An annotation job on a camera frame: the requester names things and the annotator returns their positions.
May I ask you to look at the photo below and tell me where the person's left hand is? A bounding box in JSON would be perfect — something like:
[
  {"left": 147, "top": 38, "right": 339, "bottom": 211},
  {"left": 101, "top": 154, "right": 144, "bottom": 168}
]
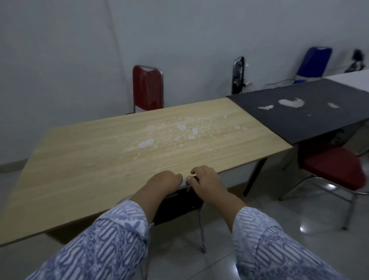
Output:
[{"left": 144, "top": 171, "right": 184, "bottom": 200}]

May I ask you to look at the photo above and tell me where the person's right hand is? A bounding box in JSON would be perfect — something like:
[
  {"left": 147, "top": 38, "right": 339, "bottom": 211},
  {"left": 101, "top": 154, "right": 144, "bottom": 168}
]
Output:
[{"left": 186, "top": 165, "right": 230, "bottom": 205}]

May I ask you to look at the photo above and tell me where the black chair with chrome frame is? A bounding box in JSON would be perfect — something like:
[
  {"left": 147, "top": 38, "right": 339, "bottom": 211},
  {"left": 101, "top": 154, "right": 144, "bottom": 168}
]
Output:
[{"left": 138, "top": 179, "right": 207, "bottom": 280}]

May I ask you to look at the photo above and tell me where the person's left forearm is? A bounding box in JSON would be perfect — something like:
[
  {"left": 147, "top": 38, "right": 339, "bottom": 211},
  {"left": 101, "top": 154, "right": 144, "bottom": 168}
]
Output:
[{"left": 26, "top": 186, "right": 166, "bottom": 280}]

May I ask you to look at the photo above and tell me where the person's right forearm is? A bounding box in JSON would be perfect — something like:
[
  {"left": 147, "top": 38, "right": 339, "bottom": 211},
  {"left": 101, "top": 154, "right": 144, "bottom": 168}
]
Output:
[{"left": 202, "top": 193, "right": 351, "bottom": 280}]

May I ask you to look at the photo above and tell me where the black table leg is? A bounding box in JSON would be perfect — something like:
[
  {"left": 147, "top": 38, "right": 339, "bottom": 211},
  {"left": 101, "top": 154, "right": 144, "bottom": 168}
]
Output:
[{"left": 243, "top": 157, "right": 269, "bottom": 197}]

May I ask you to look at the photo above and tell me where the black plastic-wrapped chair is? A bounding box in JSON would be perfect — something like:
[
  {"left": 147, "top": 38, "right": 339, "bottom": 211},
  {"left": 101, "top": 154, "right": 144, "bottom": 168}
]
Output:
[{"left": 231, "top": 56, "right": 246, "bottom": 95}]

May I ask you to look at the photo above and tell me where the red cushioned chrome chair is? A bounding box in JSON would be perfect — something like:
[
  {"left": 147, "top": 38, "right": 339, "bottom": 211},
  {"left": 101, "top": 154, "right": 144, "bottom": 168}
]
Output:
[{"left": 278, "top": 141, "right": 369, "bottom": 231}]

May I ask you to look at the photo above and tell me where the blue chair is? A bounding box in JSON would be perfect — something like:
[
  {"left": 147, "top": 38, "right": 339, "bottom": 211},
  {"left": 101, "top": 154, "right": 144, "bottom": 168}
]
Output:
[{"left": 293, "top": 47, "right": 333, "bottom": 84}]

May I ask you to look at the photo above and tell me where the red chair with chrome frame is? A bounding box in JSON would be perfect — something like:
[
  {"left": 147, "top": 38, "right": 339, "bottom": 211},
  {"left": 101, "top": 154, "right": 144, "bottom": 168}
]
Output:
[{"left": 126, "top": 65, "right": 164, "bottom": 115}]

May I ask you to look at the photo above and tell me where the black charger with cable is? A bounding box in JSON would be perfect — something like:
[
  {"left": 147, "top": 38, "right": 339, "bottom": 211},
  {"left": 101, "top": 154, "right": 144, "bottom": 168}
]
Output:
[{"left": 344, "top": 49, "right": 366, "bottom": 73}]

